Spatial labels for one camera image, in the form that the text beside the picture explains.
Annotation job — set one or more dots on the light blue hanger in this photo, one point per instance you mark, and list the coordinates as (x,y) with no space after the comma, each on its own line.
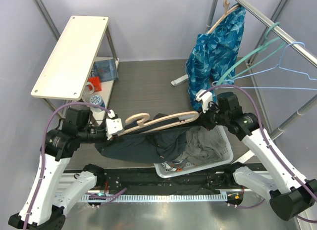
(279,66)

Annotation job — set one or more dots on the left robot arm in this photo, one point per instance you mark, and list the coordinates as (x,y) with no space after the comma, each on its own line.
(43,210)

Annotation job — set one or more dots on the white side shelf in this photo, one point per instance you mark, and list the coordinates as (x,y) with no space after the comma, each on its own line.
(67,69)

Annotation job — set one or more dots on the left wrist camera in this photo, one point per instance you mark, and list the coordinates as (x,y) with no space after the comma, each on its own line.
(113,124)

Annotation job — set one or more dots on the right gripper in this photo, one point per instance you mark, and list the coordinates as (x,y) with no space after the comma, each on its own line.
(204,117)

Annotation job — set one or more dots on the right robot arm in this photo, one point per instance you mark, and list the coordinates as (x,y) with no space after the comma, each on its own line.
(288,192)

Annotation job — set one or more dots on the beige wooden hanger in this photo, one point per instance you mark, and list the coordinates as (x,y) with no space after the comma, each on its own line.
(227,10)

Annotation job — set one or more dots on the blue patterned tape roll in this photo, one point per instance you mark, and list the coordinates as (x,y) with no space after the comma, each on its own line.
(97,100)

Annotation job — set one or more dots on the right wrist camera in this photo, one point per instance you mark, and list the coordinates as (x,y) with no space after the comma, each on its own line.
(204,97)

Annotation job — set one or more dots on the dark navy shorts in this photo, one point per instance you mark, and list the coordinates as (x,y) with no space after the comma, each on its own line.
(152,147)

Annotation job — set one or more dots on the grey cloth in basket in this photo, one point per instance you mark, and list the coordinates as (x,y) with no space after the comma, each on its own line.
(203,146)

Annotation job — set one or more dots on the clear glass mug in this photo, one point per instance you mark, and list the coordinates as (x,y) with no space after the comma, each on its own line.
(89,89)

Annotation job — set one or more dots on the metal clothes rack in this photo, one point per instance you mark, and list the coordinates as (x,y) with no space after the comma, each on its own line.
(286,38)

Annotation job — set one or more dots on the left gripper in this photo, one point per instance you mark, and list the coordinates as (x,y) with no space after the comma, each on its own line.
(104,139)

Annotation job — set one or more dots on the red box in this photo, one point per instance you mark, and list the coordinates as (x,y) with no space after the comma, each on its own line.
(95,84)

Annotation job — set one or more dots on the blue book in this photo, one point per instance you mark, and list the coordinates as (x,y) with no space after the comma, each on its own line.
(105,69)

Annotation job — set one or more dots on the white laundry basket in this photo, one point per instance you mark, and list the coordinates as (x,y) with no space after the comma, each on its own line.
(190,168)

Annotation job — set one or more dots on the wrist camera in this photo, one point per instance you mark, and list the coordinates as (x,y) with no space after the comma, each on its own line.
(113,124)
(204,97)

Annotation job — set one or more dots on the patterned white cloth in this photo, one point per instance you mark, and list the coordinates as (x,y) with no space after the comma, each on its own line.
(174,166)

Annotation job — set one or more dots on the teal plastic hanger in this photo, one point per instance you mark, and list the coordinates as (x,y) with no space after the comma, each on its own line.
(255,54)

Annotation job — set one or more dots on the blue floral shorts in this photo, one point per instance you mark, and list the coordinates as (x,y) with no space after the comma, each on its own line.
(214,54)

